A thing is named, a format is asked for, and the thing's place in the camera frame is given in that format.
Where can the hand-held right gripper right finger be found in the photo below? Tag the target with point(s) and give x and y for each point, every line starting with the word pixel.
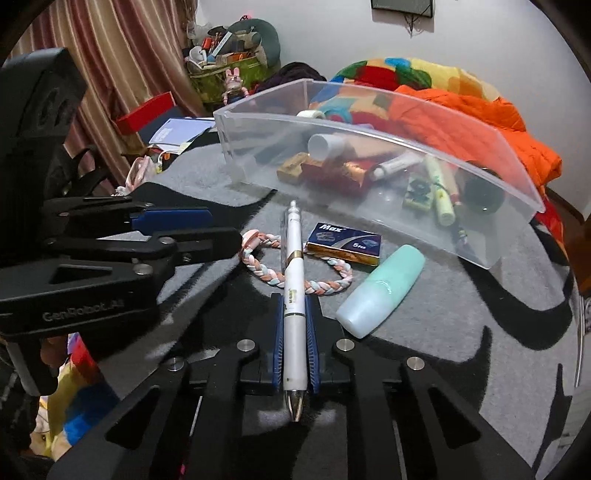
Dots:
pixel 314 344

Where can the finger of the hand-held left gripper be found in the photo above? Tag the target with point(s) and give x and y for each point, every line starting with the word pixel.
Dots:
pixel 171 219
pixel 207 244

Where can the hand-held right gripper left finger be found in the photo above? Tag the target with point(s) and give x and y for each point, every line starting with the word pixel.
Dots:
pixel 278 344

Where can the white ballpoint pen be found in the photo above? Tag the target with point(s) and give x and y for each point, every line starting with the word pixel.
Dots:
pixel 294 300

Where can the blue staples box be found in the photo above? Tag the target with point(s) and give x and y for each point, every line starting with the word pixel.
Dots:
pixel 344 240

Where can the clear plastic storage bin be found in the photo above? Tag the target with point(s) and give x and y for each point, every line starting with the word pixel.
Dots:
pixel 258 138

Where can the red tea packet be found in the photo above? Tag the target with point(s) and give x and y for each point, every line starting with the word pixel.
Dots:
pixel 332 175

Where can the beige foundation bottle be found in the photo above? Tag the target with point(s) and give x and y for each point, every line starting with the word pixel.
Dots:
pixel 325 145

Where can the white bandage roll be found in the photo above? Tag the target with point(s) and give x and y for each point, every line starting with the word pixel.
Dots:
pixel 310 114

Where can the beige cosmetic tube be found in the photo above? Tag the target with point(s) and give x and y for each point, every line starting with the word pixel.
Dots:
pixel 441 194

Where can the white ointment tube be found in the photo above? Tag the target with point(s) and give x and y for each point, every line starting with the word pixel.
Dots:
pixel 397 165

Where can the green glass bottle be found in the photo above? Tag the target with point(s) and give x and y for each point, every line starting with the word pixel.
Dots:
pixel 482 194

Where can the person's left hand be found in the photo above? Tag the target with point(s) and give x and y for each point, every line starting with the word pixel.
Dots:
pixel 51 355

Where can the braided pastel hair band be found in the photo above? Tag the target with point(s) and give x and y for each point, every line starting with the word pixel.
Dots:
pixel 258 272

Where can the mint green bottle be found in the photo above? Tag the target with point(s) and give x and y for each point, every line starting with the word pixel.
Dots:
pixel 378 295

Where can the light blue notebook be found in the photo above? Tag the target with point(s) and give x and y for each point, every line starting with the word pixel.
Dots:
pixel 180 131

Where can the red box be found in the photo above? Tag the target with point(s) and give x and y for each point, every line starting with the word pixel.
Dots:
pixel 147 113

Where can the striped brown curtain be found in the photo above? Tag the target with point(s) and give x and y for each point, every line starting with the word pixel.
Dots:
pixel 129 55

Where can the green storage bag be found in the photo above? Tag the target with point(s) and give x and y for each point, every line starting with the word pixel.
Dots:
pixel 207 83

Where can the bunny figure toy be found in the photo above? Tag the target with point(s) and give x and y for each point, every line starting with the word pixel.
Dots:
pixel 235 85

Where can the dark clothes pile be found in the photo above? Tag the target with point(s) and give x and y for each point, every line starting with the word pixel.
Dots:
pixel 295 74

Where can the grey neck pillow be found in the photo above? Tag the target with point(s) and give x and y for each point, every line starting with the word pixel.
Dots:
pixel 270 46

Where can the colorful patchwork blanket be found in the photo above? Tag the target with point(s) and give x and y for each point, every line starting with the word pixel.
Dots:
pixel 415 74

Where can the orange puffer jacket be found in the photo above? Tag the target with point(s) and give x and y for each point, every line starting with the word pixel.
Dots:
pixel 508 124

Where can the small black wall monitor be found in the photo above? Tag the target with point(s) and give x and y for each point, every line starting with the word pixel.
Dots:
pixel 401 5

